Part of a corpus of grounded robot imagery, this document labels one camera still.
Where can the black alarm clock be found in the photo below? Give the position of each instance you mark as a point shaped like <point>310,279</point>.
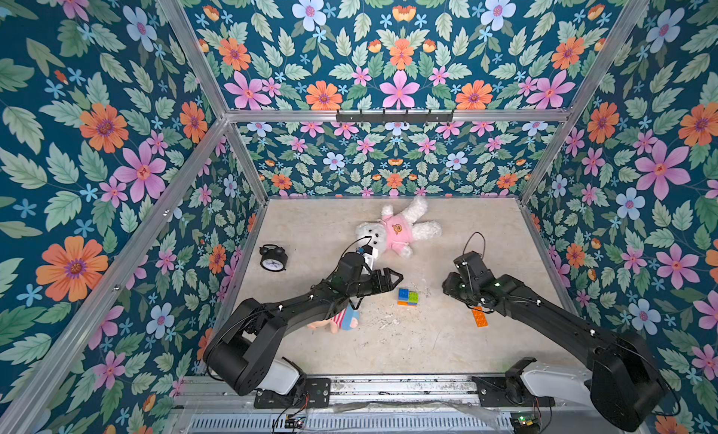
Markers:
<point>273,258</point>

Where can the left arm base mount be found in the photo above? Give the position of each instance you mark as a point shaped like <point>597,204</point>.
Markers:
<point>286,386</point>

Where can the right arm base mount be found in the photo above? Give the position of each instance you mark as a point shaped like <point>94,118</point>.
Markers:
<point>530,382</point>

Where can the black bracket on rail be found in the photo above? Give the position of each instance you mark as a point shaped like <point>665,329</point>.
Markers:
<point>384,116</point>

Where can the white teddy bear pink shirt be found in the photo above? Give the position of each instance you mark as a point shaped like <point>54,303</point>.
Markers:
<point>396,232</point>

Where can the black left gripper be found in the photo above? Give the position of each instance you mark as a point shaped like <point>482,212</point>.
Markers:
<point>385,285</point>

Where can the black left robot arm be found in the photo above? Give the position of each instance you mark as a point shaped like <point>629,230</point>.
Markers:
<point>242,353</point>

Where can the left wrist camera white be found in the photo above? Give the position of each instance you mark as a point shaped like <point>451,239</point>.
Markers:
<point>369,253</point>

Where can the aluminium front rail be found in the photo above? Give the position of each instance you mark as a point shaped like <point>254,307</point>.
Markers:
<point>380,403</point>

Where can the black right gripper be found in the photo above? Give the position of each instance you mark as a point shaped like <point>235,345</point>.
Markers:
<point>457,287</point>

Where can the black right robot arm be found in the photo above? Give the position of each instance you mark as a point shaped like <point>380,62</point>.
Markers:
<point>618,378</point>

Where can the pig plush doll striped shirt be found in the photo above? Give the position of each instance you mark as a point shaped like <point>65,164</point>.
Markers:
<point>347,319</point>

